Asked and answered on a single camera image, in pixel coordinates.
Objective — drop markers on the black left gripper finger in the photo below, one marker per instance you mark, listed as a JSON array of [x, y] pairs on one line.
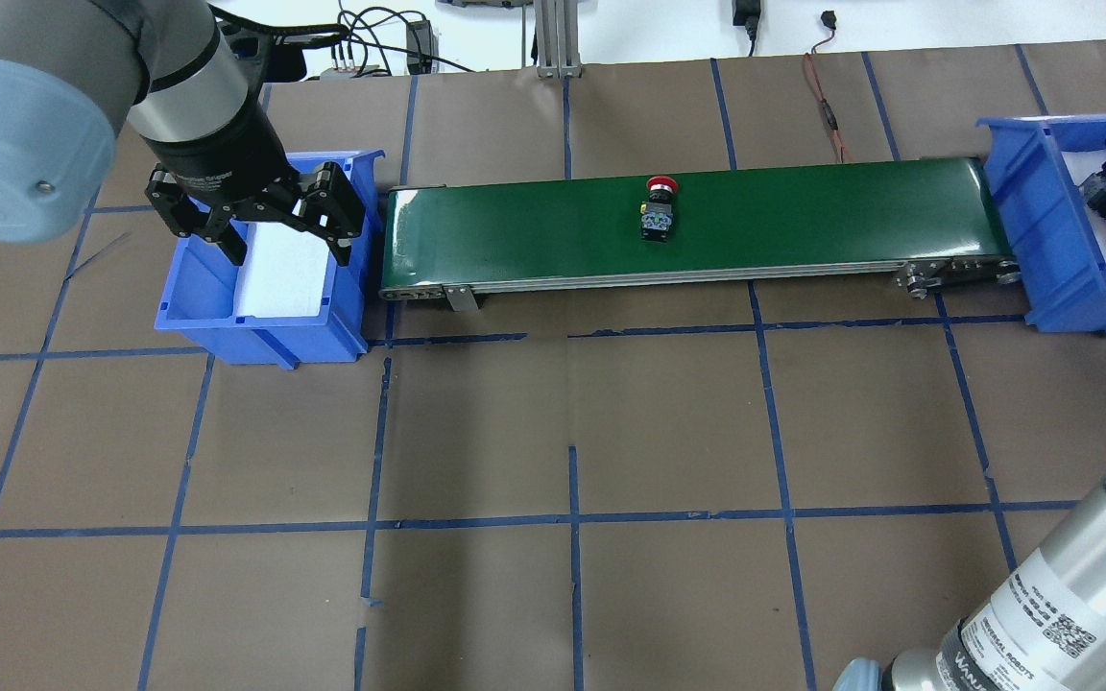
[[340, 248], [234, 249]]

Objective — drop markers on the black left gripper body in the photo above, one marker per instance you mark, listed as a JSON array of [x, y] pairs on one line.
[[224, 149]]

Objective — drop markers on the red push button switch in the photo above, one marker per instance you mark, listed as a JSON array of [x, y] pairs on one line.
[[656, 212]]

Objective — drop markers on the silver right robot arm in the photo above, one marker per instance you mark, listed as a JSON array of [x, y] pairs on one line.
[[1044, 627]]

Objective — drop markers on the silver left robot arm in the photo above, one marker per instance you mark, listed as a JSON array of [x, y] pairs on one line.
[[186, 76]]

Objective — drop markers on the white foam pad left bin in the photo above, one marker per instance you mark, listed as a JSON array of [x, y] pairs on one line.
[[285, 275]]

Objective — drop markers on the blue left plastic bin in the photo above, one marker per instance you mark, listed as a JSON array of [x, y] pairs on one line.
[[196, 301]]

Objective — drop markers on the blue plastic bin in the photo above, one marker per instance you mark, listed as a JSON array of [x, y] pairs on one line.
[[1028, 180], [196, 301]]

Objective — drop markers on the blue right plastic bin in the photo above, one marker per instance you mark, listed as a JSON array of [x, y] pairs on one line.
[[1028, 180]]

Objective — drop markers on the black power adapter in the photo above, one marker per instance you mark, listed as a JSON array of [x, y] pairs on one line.
[[420, 44]]

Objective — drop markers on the green conveyor belt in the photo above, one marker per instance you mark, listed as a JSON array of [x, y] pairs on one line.
[[928, 224]]

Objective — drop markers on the aluminium frame post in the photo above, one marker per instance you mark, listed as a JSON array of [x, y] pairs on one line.
[[556, 39]]

